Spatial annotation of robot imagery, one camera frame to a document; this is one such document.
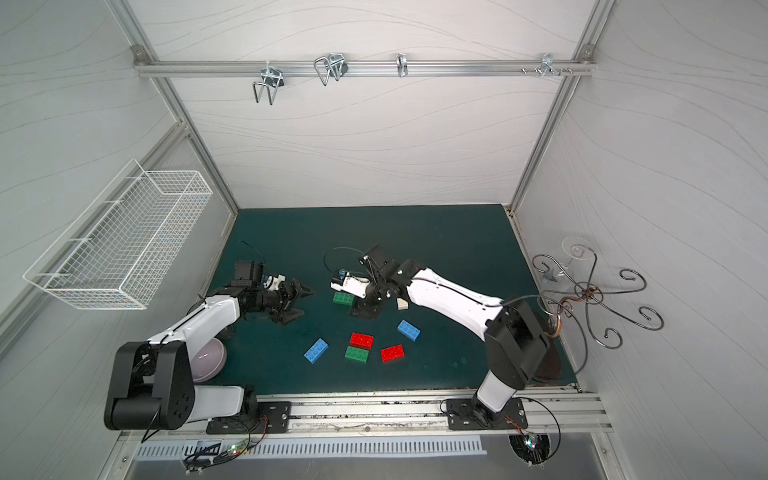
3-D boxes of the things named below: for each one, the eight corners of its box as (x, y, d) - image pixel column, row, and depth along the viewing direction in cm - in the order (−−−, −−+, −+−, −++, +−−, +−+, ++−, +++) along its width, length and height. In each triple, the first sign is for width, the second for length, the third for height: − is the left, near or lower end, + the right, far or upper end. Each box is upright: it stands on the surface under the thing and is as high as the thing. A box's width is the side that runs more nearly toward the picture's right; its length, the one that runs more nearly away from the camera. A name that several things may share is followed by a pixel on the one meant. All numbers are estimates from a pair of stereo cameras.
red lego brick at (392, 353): (382, 363, 84) (381, 361, 82) (379, 352, 86) (379, 349, 84) (405, 357, 85) (405, 354, 83) (401, 346, 87) (402, 343, 85)
